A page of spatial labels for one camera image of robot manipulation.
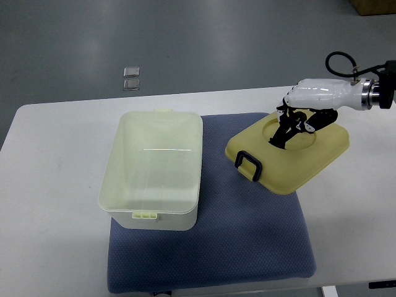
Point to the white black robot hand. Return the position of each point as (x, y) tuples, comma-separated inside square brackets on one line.
[(312, 105)]

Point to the yellow box lid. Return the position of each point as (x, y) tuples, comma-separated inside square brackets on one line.
[(283, 171)]

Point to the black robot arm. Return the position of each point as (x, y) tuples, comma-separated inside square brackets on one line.
[(386, 75)]

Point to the cardboard box corner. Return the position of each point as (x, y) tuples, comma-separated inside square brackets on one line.
[(374, 7)]

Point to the white storage box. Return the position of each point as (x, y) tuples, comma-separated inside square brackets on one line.
[(152, 177)]

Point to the blue quilted mat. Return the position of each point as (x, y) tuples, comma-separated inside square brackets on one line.
[(243, 233)]

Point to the lower floor metal plate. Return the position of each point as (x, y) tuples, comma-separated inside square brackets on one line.
[(131, 84)]

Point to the floor metal plate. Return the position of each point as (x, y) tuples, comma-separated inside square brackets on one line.
[(131, 71), (131, 84)]

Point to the upper floor metal plate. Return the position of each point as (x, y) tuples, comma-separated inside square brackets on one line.
[(131, 71)]

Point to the black table edge bracket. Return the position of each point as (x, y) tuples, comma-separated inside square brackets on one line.
[(382, 284)]

